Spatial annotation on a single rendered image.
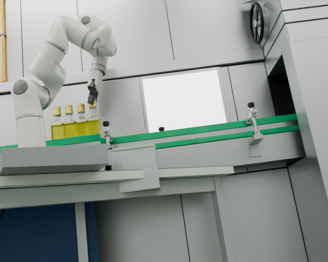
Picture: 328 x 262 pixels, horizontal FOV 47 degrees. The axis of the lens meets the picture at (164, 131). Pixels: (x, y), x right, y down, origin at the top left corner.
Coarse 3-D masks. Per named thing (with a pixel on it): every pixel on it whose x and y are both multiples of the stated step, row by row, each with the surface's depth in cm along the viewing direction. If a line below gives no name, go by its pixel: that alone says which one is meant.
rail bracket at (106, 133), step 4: (104, 124) 162; (108, 124) 162; (104, 132) 158; (108, 132) 161; (104, 136) 160; (108, 136) 161; (108, 140) 160; (112, 140) 171; (108, 144) 160; (108, 148) 159
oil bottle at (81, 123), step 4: (76, 120) 177; (80, 120) 176; (84, 120) 176; (76, 124) 176; (80, 124) 176; (84, 124) 176; (76, 128) 176; (80, 128) 175; (84, 128) 175; (76, 132) 175; (80, 132) 175; (84, 132) 175; (88, 132) 176
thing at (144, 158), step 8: (112, 152) 141; (120, 152) 141; (128, 152) 141; (136, 152) 141; (144, 152) 141; (152, 152) 140; (112, 160) 140; (120, 160) 140; (128, 160) 140; (136, 160) 140; (144, 160) 140; (152, 160) 140; (112, 168) 139; (120, 168) 139; (128, 168) 139; (136, 168) 139
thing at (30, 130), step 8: (16, 120) 132; (24, 120) 130; (32, 120) 131; (40, 120) 133; (24, 128) 129; (32, 128) 130; (40, 128) 132; (24, 136) 129; (32, 136) 129; (40, 136) 131; (24, 144) 128; (32, 144) 128; (40, 144) 130
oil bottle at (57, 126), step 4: (56, 120) 178; (60, 120) 179; (52, 124) 176; (56, 124) 176; (60, 124) 176; (52, 128) 175; (56, 128) 175; (60, 128) 175; (52, 132) 175; (56, 132) 175; (60, 132) 175; (52, 136) 174; (56, 136) 174; (60, 136) 174
